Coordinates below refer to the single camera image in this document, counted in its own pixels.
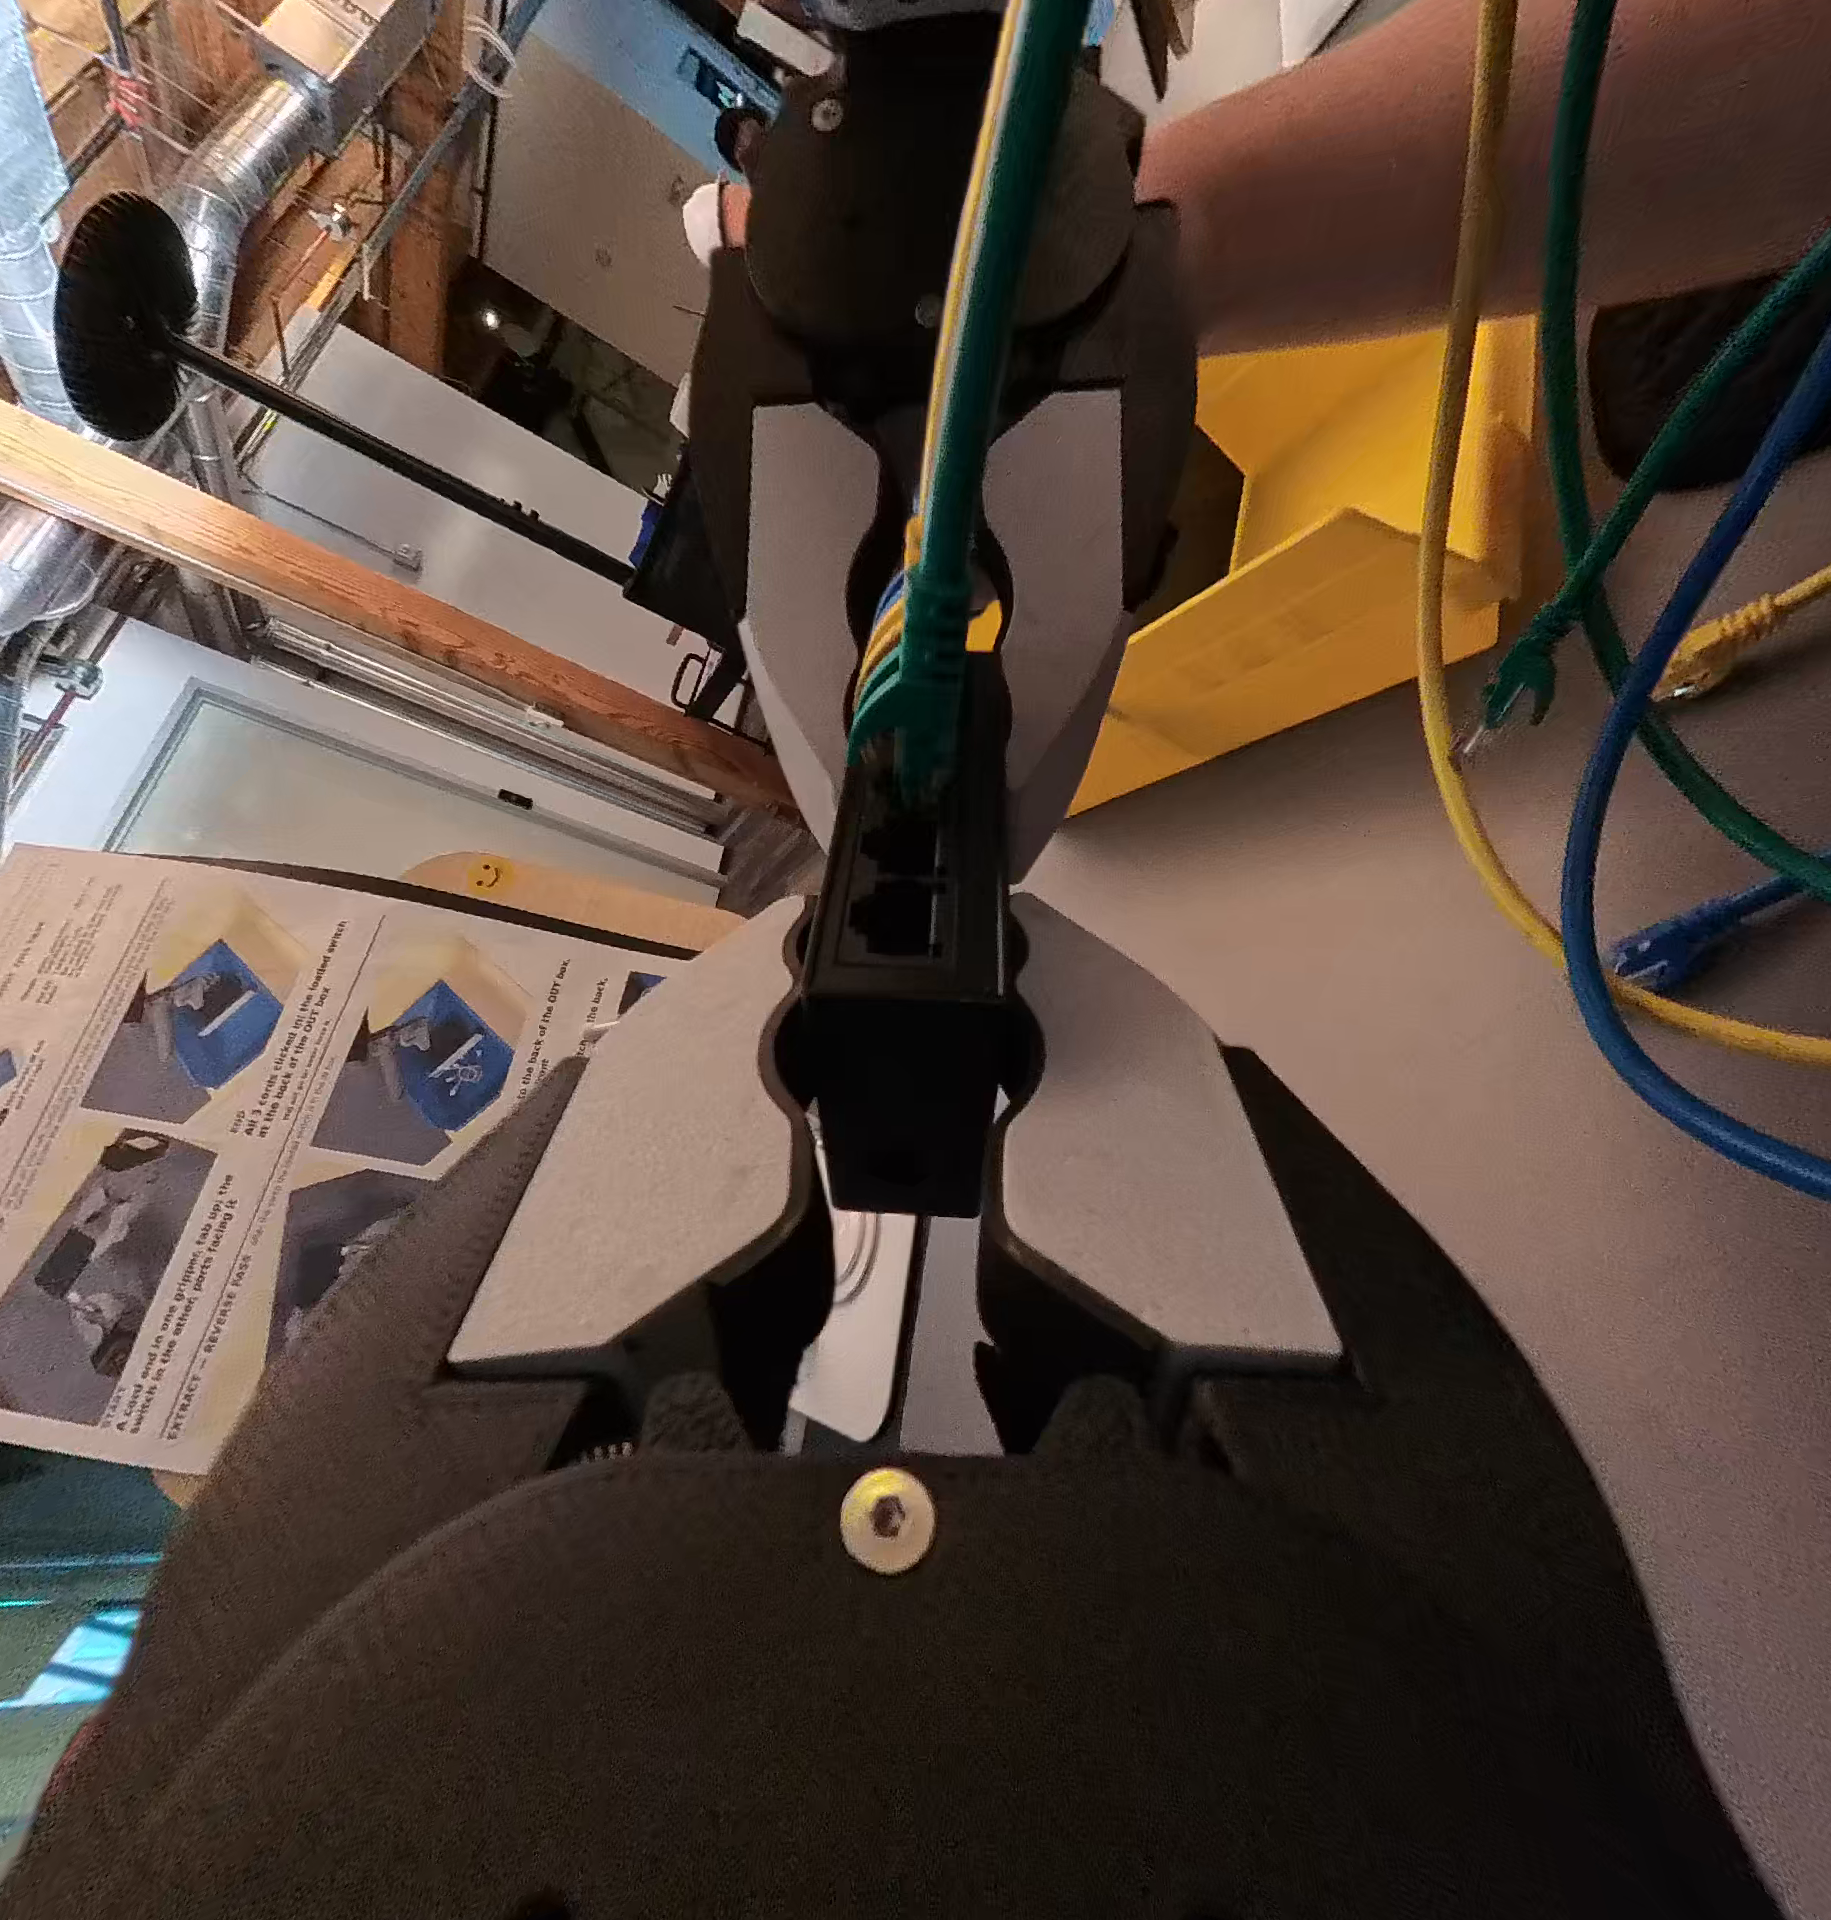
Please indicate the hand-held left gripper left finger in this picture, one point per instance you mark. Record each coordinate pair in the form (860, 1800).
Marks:
(658, 1187)

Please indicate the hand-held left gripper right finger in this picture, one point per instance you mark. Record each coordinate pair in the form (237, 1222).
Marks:
(1156, 1187)

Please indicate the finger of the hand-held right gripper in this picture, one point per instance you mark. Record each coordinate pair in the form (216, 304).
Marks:
(793, 570)
(1075, 570)

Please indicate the yellow plastic bin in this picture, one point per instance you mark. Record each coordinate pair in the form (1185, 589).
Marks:
(1305, 598)

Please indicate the black ethernet switch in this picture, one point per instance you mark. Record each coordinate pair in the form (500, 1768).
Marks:
(901, 1050)

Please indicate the person's right forearm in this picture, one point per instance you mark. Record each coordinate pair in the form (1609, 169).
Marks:
(1305, 194)

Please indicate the large black bin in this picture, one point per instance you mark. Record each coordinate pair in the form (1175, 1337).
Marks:
(706, 523)

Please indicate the wooden beam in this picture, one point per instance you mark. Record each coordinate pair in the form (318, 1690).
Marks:
(332, 583)

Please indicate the printed instruction sheet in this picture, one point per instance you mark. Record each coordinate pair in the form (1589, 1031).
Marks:
(182, 1127)

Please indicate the black rounded object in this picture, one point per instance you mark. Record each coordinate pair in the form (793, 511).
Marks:
(1680, 405)

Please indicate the black disc pole stand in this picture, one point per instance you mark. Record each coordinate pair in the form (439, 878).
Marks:
(121, 316)

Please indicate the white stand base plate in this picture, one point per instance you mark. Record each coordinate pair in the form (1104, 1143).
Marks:
(855, 1351)

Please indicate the long silver ceiling duct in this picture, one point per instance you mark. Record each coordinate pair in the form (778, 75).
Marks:
(256, 194)

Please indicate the silver elbow duct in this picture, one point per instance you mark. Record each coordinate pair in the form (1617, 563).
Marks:
(3, 718)

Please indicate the foil wrapped ceiling duct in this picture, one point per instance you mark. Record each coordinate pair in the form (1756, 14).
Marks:
(3, 179)

